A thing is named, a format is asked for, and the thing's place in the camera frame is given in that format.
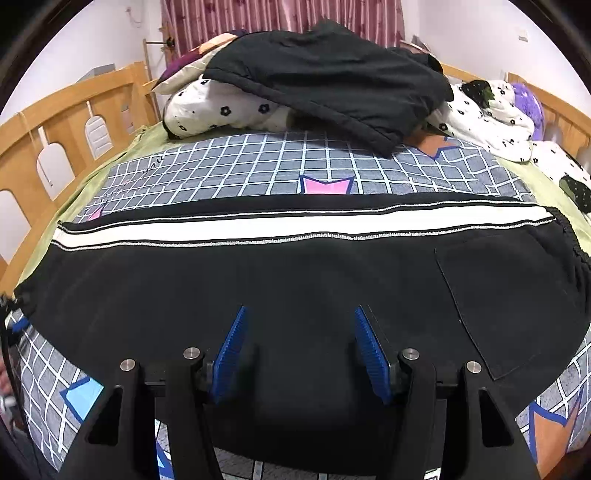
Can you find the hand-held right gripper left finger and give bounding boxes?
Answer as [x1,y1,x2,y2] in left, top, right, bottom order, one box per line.
[58,305,249,480]

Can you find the wooden bed frame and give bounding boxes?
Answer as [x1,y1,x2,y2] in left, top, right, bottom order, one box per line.
[0,60,591,278]

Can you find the purple orange pillow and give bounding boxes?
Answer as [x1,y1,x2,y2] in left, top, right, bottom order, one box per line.
[152,30,250,95]

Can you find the black jacket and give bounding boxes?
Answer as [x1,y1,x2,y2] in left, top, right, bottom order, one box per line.
[203,21,455,158]

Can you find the red striped curtain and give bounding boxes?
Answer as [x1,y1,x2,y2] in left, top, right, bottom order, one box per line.
[159,0,407,56]

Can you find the green blanket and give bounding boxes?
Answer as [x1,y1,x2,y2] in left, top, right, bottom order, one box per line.
[18,122,591,287]

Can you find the white flower-print quilt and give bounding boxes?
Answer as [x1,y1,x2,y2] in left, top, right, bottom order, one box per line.
[164,76,536,162]

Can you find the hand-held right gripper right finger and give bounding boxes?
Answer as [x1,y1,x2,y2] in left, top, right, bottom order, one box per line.
[355,305,541,480]

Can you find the black pants with white waistband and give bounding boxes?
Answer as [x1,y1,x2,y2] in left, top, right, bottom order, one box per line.
[13,191,591,478]

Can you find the white flower-print pillow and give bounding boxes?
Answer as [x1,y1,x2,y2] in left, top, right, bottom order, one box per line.
[529,141,591,217]

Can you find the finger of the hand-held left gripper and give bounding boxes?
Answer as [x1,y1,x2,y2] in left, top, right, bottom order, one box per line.
[0,295,28,352]

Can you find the grey checked bedsheet with stars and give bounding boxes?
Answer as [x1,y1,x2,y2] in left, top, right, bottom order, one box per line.
[9,131,591,480]

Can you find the purple plush toy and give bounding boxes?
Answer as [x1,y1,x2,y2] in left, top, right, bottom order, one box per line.
[510,82,548,139]

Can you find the wooden rack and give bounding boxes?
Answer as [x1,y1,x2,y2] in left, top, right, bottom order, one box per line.
[143,28,178,79]

